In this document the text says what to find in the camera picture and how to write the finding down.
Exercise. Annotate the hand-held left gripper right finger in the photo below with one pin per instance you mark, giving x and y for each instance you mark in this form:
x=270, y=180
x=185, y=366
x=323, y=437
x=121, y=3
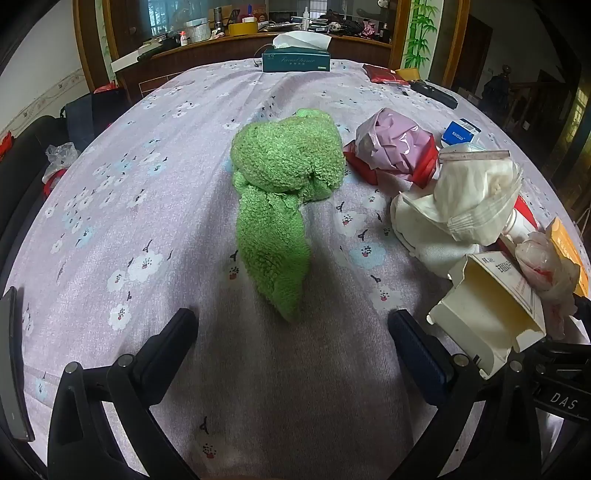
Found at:
x=418, y=355

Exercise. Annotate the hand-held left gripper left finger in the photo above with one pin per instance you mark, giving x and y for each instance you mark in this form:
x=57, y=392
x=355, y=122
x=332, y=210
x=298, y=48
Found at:
x=173, y=344

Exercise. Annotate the cream white carton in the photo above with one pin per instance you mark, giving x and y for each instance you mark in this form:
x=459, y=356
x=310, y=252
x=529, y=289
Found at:
x=480, y=314

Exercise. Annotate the white cloth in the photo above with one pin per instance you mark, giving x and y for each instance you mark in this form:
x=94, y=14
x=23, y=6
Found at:
x=429, y=240

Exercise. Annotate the green fluffy towel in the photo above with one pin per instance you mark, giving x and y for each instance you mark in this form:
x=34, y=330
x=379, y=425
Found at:
x=281, y=157

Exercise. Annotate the blue white carton box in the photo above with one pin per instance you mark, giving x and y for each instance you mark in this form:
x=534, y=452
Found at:
x=459, y=134

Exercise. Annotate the floral lilac tablecloth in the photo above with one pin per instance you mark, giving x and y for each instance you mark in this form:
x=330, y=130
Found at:
x=161, y=221

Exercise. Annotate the crumpled clear plastic wrap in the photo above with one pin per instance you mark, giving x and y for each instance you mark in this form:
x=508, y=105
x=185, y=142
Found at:
x=545, y=267

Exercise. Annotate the orange box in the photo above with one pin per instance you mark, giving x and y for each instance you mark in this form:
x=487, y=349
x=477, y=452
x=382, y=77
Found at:
x=568, y=254

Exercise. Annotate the white plastic bottle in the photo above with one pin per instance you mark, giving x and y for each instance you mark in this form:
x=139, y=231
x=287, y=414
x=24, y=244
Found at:
x=515, y=226

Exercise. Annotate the clear bag with white cloth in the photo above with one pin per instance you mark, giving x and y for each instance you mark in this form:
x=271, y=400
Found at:
x=480, y=194

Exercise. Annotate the crinkled red foil packet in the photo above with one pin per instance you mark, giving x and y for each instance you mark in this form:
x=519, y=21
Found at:
x=422, y=170

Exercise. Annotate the clear plastic bag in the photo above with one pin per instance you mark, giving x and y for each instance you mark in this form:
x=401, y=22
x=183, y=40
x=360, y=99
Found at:
x=62, y=157

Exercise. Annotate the pink plastic bag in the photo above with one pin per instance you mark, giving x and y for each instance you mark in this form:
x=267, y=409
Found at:
x=392, y=138

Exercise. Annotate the black sofa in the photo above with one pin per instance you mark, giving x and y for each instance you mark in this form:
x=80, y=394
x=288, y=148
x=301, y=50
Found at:
x=23, y=184

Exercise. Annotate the navy blue bag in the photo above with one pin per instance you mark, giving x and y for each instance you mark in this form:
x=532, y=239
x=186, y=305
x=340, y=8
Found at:
x=92, y=120

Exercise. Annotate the black leather pouch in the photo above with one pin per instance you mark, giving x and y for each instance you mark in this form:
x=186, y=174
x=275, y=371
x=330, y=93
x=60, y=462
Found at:
x=434, y=92

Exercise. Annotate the tan tape roll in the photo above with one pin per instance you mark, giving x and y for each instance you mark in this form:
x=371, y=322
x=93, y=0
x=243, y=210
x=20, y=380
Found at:
x=408, y=74

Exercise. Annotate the flat red envelope packet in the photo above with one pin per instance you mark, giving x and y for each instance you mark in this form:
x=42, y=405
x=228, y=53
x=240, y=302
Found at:
x=383, y=74

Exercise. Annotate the wooden glass display cabinet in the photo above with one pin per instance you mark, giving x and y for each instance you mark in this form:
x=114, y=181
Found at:
x=184, y=60

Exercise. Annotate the teal tissue box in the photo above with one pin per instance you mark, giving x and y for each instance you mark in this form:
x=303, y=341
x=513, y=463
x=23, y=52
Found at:
x=295, y=60

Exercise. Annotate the white round container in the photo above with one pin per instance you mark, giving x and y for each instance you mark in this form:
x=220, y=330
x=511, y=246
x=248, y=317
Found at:
x=198, y=31

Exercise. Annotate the wide yellow tape roll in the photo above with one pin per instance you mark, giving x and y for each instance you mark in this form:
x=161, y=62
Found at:
x=244, y=28

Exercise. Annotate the green bamboo wall decal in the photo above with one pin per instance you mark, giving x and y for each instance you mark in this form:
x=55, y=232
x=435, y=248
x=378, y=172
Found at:
x=420, y=32

